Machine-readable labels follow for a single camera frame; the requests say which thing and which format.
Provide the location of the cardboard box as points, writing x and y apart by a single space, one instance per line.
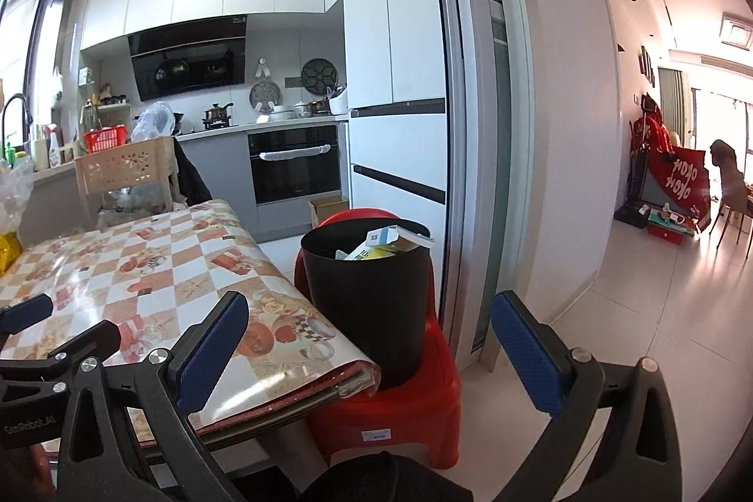
324 207

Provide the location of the beige perforated storage cart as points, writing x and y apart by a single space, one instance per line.
135 164

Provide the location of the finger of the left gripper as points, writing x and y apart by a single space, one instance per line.
101 341
21 316

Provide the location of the black built-in oven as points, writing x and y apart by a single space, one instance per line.
294 163

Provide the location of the patterned tablecloth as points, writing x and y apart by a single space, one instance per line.
157 276

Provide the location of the white refrigerator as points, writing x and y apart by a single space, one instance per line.
396 89

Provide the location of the black kitchen faucet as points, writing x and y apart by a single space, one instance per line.
16 122

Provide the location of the black trash bin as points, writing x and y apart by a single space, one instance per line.
379 304

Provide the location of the red plastic basket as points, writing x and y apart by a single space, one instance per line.
105 138

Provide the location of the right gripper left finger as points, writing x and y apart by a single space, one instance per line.
100 457

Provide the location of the black range hood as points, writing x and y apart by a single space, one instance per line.
195 55

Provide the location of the clear plastic bag on cart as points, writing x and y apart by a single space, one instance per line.
157 121

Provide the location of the cooking pot on stove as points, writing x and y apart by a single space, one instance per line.
217 116

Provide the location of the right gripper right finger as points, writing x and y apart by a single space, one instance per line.
638 458

